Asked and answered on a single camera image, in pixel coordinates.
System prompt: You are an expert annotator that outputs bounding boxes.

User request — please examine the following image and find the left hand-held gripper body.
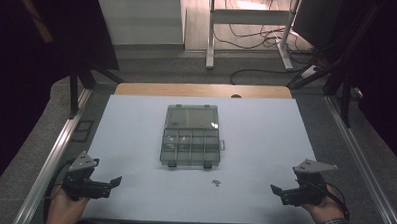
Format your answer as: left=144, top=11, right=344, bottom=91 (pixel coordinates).
left=61, top=149, right=115, bottom=203

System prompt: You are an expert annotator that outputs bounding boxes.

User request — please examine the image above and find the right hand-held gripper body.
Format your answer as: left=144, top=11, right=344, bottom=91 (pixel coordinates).
left=280, top=157, right=339, bottom=209

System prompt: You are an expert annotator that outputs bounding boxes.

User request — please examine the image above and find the clear plastic compartment box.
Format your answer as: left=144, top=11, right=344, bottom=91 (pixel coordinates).
left=159, top=103, right=228, bottom=171

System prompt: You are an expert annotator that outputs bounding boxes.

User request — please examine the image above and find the person's right hand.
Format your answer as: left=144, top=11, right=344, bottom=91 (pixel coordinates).
left=299, top=191, right=348, bottom=224

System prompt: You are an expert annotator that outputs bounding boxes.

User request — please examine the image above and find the person's left hand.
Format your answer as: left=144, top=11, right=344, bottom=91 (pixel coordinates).
left=45, top=185, right=92, bottom=224

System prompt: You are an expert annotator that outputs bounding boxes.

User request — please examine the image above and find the white board table cover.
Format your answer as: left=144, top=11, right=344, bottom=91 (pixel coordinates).
left=80, top=91, right=322, bottom=224

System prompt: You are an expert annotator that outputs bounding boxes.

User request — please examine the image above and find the black metal stand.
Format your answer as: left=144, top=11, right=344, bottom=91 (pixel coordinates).
left=66, top=56, right=125, bottom=121
left=285, top=0, right=386, bottom=130

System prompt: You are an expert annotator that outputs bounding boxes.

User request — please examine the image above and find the wooden table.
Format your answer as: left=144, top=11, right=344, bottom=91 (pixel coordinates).
left=114, top=80, right=293, bottom=102

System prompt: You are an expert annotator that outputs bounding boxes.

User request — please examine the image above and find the white power strip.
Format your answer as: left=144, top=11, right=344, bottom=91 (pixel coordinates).
left=300, top=64, right=321, bottom=80

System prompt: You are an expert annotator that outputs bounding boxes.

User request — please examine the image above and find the dark curtain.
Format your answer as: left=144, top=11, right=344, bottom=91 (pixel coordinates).
left=0, top=0, right=122, bottom=203
left=346, top=0, right=397, bottom=163

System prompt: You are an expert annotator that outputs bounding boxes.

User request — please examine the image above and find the white cabinet panel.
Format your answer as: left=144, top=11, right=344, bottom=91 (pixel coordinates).
left=95, top=0, right=186, bottom=48

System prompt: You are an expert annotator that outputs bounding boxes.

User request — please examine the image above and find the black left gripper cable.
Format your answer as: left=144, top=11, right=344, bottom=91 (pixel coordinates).
left=43, top=157, right=78, bottom=224

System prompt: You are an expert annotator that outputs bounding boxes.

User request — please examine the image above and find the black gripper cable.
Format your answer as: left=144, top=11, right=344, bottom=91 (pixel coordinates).
left=311, top=181, right=352, bottom=221
left=43, top=157, right=78, bottom=224

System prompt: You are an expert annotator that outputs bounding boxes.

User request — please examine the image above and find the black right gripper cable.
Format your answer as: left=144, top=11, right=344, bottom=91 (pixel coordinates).
left=311, top=181, right=352, bottom=221

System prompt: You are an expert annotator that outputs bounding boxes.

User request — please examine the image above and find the aluminium floor rail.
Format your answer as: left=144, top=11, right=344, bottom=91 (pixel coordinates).
left=319, top=94, right=397, bottom=224
left=11, top=85, right=93, bottom=224

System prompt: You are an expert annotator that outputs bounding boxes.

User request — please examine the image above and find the black rectangular floor frame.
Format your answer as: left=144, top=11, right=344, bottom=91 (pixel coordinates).
left=69, top=119, right=96, bottom=144

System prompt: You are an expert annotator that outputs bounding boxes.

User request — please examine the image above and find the black floor cable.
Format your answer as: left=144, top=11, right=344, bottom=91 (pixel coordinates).
left=228, top=66, right=306, bottom=89

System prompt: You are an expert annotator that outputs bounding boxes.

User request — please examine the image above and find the tangle of black floor cables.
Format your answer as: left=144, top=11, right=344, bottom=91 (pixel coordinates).
left=212, top=0, right=317, bottom=54

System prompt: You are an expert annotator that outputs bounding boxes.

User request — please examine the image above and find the white metal desk frame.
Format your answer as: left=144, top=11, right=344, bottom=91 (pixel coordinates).
left=204, top=0, right=302, bottom=74

